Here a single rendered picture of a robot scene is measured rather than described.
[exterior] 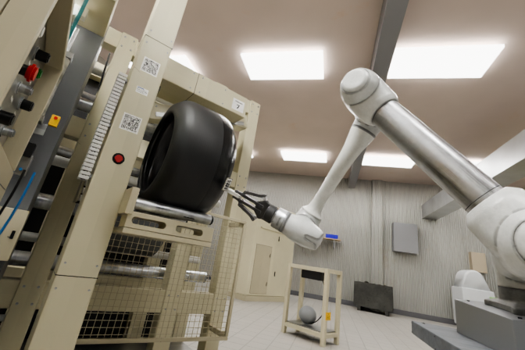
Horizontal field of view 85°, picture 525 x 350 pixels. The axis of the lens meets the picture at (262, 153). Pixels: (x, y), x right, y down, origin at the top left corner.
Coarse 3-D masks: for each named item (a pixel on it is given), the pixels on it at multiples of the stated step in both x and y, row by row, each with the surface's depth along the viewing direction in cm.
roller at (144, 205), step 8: (144, 200) 110; (136, 208) 109; (144, 208) 110; (152, 208) 111; (160, 208) 113; (168, 208) 115; (176, 208) 117; (176, 216) 117; (184, 216) 119; (192, 216) 120; (200, 216) 122; (208, 216) 125; (208, 224) 126
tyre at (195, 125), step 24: (168, 120) 152; (192, 120) 119; (216, 120) 128; (168, 144) 160; (192, 144) 114; (216, 144) 121; (144, 168) 146; (168, 168) 113; (192, 168) 114; (216, 168) 120; (144, 192) 124; (168, 192) 114; (192, 192) 117; (216, 192) 122; (168, 216) 129
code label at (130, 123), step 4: (124, 112) 119; (124, 116) 119; (128, 116) 120; (132, 116) 121; (136, 116) 122; (124, 120) 119; (128, 120) 120; (132, 120) 120; (136, 120) 122; (140, 120) 123; (120, 124) 117; (124, 124) 118; (128, 124) 119; (132, 124) 120; (136, 124) 121; (140, 124) 122; (120, 128) 117; (124, 128) 118; (128, 128) 119; (132, 128) 120; (136, 128) 121; (132, 132) 120; (136, 132) 121
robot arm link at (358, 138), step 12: (360, 132) 109; (348, 144) 112; (360, 144) 110; (348, 156) 111; (336, 168) 115; (348, 168) 114; (324, 180) 122; (336, 180) 117; (324, 192) 123; (312, 204) 128; (324, 204) 128; (312, 216) 125
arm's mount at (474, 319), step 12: (456, 300) 90; (468, 300) 88; (456, 312) 89; (468, 312) 82; (480, 312) 75; (492, 312) 70; (504, 312) 71; (456, 324) 89; (468, 324) 82; (480, 324) 75; (492, 324) 70; (504, 324) 65; (516, 324) 62; (468, 336) 81; (480, 336) 75; (492, 336) 69; (504, 336) 65; (516, 336) 61; (492, 348) 69; (504, 348) 64; (516, 348) 60
